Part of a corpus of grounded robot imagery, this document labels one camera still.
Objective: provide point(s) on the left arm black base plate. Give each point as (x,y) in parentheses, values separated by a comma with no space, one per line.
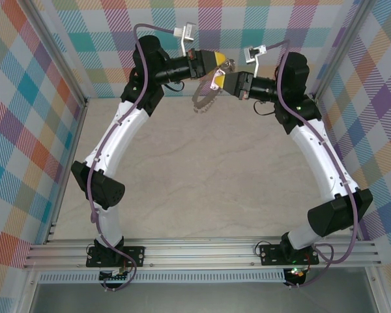
(137,256)

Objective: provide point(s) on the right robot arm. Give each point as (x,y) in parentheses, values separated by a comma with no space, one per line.
(322,156)

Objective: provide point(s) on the aluminium corner post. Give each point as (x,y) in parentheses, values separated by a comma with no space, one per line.
(352,19)
(45,19)

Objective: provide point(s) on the aluminium frame leg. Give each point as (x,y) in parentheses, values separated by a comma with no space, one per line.
(376,290)
(27,293)

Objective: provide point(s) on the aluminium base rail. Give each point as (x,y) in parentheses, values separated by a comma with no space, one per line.
(198,252)

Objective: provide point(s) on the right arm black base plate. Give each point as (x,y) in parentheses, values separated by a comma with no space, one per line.
(270,256)

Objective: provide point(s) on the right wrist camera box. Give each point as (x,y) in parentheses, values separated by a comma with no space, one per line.
(250,55)

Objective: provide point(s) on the aluminium side rail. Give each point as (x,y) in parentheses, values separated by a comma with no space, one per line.
(72,146)

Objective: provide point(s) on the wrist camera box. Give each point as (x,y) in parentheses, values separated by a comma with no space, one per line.
(250,55)
(189,32)

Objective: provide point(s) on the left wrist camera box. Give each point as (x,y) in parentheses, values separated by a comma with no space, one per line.
(189,32)

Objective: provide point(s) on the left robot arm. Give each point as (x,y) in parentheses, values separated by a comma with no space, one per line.
(117,140)

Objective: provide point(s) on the grey metal shelf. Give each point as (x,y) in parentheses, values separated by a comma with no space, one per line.
(198,300)

